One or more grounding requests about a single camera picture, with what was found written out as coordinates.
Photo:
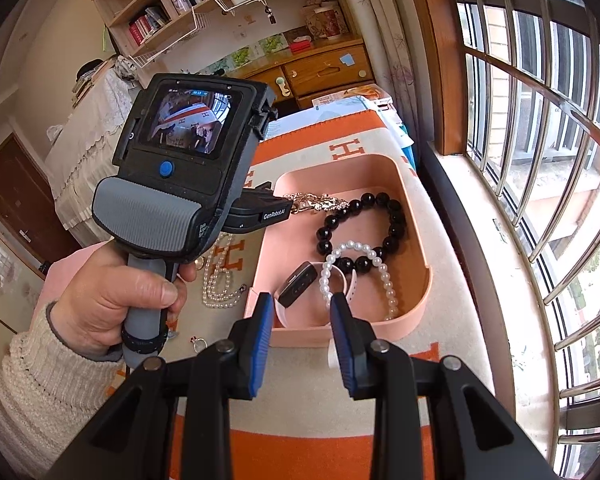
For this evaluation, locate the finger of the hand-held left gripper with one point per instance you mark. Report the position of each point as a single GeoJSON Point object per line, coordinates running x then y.
{"type": "Point", "coordinates": [260, 188]}
{"type": "Point", "coordinates": [260, 215]}

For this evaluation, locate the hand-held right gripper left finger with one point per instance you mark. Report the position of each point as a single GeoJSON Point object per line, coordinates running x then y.
{"type": "Point", "coordinates": [261, 347]}

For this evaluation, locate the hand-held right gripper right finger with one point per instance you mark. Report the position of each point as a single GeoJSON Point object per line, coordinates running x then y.
{"type": "Point", "coordinates": [342, 347]}

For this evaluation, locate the pink jewelry box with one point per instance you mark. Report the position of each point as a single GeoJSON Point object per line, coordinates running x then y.
{"type": "Point", "coordinates": [295, 245]}

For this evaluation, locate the person's left forearm knit sleeve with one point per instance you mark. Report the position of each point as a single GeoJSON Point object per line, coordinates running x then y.
{"type": "Point", "coordinates": [35, 395]}

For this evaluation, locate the person's left hand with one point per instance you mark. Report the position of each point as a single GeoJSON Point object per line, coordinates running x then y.
{"type": "Point", "coordinates": [100, 300]}

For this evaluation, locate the white drawer hook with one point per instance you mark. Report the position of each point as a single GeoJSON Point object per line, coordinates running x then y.
{"type": "Point", "coordinates": [283, 87]}

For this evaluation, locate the lace covered piano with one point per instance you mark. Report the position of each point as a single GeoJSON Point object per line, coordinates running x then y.
{"type": "Point", "coordinates": [95, 125]}

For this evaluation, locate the orange and cream blanket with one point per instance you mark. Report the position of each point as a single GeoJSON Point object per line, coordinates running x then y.
{"type": "Point", "coordinates": [447, 310]}

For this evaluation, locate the pink bed sheet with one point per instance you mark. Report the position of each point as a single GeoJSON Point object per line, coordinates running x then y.
{"type": "Point", "coordinates": [70, 265]}

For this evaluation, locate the food magazine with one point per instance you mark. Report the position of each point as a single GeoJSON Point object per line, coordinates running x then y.
{"type": "Point", "coordinates": [350, 94]}

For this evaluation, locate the wooden desk with drawers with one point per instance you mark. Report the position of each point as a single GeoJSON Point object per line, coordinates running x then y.
{"type": "Point", "coordinates": [320, 67]}

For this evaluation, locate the grape picture strip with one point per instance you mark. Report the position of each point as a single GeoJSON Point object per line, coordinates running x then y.
{"type": "Point", "coordinates": [270, 45]}

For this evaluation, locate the stack of books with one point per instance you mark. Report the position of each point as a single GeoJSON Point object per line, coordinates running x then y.
{"type": "Point", "coordinates": [87, 82]}

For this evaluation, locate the small red box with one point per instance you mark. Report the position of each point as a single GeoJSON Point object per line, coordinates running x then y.
{"type": "Point", "coordinates": [300, 46]}

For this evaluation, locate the blue sticker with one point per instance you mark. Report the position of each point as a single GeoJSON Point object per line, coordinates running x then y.
{"type": "Point", "coordinates": [347, 60]}

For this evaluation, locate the brown wooden door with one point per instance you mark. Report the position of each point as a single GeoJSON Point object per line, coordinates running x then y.
{"type": "Point", "coordinates": [20, 195]}

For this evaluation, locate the hanging keys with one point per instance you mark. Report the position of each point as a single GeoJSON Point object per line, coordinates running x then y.
{"type": "Point", "coordinates": [270, 16]}

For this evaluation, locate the row of red books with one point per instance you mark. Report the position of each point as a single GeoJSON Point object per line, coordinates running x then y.
{"type": "Point", "coordinates": [145, 25]}

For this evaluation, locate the floral ceramic jar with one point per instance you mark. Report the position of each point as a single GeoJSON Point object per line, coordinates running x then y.
{"type": "Point", "coordinates": [327, 22]}

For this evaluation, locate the white jar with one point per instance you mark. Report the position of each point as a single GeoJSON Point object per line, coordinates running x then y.
{"type": "Point", "coordinates": [180, 1]}

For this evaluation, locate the white floral curtain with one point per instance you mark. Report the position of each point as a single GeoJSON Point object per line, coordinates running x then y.
{"type": "Point", "coordinates": [385, 40]}

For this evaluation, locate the patterned sliding door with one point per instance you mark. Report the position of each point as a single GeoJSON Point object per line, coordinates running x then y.
{"type": "Point", "coordinates": [5, 290]}

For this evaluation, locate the metal window bars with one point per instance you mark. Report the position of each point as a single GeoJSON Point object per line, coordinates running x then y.
{"type": "Point", "coordinates": [545, 95]}

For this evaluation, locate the wooden window frame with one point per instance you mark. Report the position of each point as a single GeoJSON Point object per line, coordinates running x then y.
{"type": "Point", "coordinates": [440, 60]}

